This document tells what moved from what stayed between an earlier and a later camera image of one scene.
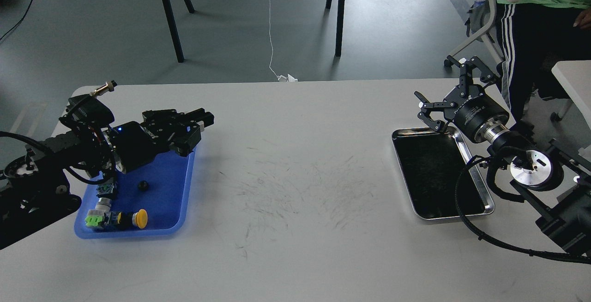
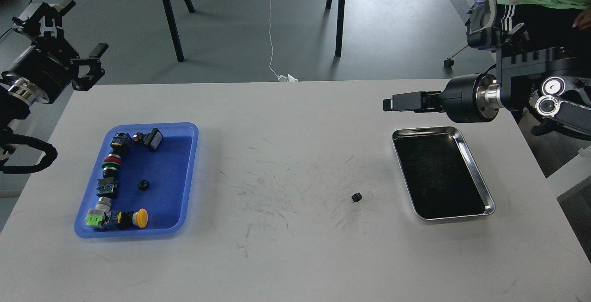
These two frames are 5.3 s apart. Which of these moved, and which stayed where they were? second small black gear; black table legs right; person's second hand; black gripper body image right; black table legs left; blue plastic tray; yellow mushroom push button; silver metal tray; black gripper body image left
Moved: black gripper body image right; black gripper body image left
Stayed: yellow mushroom push button; second small black gear; blue plastic tray; person's second hand; black table legs left; silver metal tray; black table legs right
